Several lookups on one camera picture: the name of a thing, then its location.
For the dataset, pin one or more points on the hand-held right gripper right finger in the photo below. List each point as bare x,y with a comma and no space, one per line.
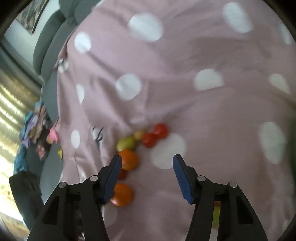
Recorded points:
182,178

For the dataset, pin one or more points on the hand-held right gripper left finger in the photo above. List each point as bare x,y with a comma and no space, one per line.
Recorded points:
113,178

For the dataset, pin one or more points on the orange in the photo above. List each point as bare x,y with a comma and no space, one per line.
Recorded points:
129,160
122,195

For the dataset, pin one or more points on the green lime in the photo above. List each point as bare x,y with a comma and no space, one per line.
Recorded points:
216,214
126,143

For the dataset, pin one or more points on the round brown fruit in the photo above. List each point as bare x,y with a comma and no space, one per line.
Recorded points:
138,135

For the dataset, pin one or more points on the red cherry tomato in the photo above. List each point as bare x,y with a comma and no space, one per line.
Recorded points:
161,131
149,139
123,174

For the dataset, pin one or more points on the grey bed sheet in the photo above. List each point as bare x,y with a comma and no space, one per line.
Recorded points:
49,171

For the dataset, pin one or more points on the pink toy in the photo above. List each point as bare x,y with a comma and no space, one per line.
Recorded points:
53,135

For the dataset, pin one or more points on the dark cloth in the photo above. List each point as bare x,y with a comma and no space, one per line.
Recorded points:
24,187

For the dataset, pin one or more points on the colourful clothes pile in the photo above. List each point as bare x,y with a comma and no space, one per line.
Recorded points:
32,125

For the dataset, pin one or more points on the pink polka dot blanket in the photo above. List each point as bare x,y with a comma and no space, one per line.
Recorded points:
175,76

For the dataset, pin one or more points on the striped curtain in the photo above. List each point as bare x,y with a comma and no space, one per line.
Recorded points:
11,99

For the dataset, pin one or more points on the grey pillow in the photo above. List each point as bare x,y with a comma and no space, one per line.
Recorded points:
40,46
54,53

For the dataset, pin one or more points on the framed wall picture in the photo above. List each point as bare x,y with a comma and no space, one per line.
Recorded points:
32,14

